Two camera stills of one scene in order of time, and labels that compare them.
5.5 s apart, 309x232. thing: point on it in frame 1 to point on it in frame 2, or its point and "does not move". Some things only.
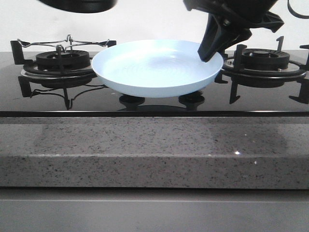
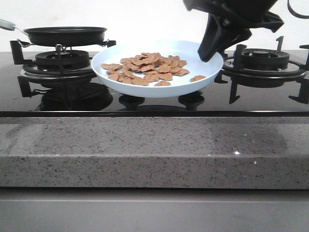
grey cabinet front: [154, 210] does not move
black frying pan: [81, 6] to [58, 36]
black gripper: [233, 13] does not move
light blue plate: [156, 68] does not move
